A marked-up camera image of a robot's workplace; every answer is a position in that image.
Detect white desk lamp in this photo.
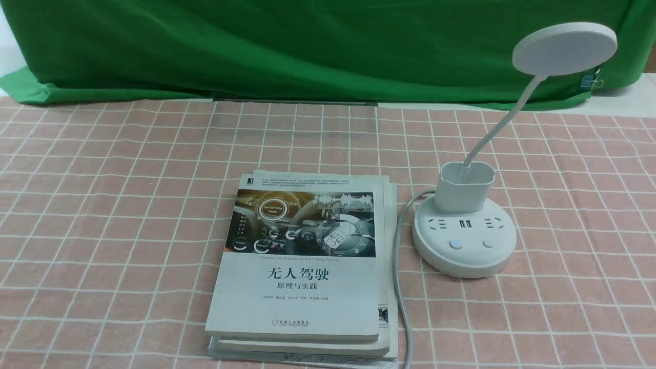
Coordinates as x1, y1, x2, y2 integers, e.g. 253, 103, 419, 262
433, 23, 617, 214

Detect middle white book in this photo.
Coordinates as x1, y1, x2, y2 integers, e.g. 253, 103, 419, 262
214, 175, 391, 358

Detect white book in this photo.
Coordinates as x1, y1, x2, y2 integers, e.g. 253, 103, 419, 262
214, 175, 391, 358
208, 170, 399, 369

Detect green backdrop cloth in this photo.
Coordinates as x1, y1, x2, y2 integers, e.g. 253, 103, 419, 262
2, 1, 654, 110

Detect bottom white book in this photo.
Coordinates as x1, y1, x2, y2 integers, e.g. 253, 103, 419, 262
208, 170, 399, 369

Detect top book self-driving cover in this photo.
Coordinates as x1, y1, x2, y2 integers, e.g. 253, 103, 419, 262
205, 174, 386, 342

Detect white round power strip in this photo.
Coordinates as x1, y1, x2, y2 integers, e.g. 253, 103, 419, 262
412, 196, 518, 279

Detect black binder clip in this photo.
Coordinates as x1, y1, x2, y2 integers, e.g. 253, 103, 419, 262
579, 66, 604, 93

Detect grey power cable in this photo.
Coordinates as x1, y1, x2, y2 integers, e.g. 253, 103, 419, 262
392, 189, 436, 369

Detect pink checkered tablecloth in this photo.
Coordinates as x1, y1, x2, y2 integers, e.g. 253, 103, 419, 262
1, 98, 655, 368

